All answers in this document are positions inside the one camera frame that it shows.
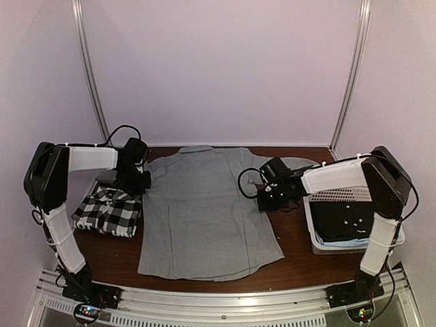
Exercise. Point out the right aluminium frame post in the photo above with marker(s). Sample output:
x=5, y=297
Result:
x=362, y=30

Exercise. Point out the right circuit board with LEDs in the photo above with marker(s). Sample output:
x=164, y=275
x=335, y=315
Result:
x=361, y=314

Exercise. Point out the aluminium frame post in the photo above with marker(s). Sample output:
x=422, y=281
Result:
x=78, y=17
x=362, y=30

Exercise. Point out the light blue shirt in basket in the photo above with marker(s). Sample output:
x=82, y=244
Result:
x=344, y=243

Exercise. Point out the grey long sleeve shirt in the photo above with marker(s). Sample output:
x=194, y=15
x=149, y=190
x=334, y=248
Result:
x=200, y=219

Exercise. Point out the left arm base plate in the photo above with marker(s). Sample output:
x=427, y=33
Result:
x=95, y=294

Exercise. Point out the white plastic laundry basket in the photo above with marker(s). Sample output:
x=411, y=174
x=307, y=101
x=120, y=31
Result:
x=357, y=194

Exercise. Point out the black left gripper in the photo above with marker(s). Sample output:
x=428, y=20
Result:
x=140, y=190

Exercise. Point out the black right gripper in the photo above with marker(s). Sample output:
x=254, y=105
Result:
x=265, y=206

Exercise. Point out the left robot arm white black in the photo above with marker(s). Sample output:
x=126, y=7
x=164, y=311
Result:
x=46, y=184

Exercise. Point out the left circuit board with LEDs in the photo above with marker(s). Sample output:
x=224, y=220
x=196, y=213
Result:
x=86, y=314

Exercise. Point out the front aluminium rail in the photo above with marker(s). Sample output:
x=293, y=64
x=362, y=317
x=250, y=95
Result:
x=308, y=306

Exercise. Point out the black white plaid folded shirt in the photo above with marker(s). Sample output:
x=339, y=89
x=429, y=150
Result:
x=109, y=211

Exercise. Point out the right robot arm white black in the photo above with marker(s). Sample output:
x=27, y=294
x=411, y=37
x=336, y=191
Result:
x=379, y=172

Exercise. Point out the left aluminium frame post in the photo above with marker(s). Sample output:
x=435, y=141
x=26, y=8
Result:
x=78, y=17

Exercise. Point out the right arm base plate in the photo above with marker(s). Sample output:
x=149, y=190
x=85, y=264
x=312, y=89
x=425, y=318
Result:
x=361, y=289

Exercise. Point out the black shirt in basket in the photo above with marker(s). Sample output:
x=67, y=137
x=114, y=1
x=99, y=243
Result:
x=342, y=221

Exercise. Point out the circuit board with leds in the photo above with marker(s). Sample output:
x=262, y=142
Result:
x=86, y=314
x=361, y=314

